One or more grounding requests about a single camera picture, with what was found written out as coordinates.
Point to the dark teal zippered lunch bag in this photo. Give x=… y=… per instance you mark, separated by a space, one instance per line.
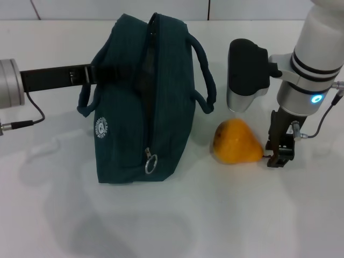
x=172 y=113

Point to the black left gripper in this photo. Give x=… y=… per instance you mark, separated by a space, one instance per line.
x=51 y=78

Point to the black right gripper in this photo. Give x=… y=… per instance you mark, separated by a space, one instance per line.
x=282 y=129

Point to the orange-yellow pear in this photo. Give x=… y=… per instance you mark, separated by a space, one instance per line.
x=236 y=145

